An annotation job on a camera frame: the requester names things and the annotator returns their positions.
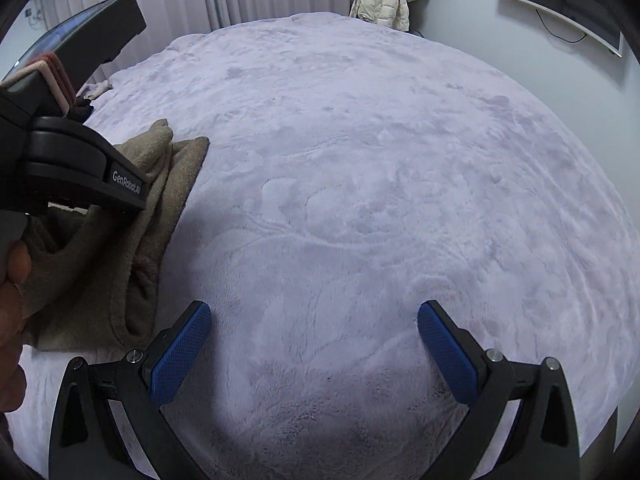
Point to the wall power outlet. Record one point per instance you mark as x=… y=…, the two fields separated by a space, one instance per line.
x=34 y=14

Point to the person's left hand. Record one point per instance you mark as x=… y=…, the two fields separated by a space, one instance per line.
x=12 y=280

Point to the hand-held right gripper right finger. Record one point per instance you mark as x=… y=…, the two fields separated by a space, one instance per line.
x=447 y=355

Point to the tan knit sweater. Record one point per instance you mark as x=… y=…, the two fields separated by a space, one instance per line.
x=115 y=260

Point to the pink folded cloths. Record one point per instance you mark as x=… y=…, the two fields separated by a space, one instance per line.
x=52 y=80

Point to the beige small cloth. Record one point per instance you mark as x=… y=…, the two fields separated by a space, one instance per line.
x=97 y=90

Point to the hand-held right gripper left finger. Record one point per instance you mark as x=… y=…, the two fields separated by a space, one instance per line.
x=182 y=355

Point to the lavender fleece bed blanket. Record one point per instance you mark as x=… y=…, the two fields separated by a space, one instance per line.
x=375 y=185

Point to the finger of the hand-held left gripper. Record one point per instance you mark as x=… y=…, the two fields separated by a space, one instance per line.
x=105 y=30

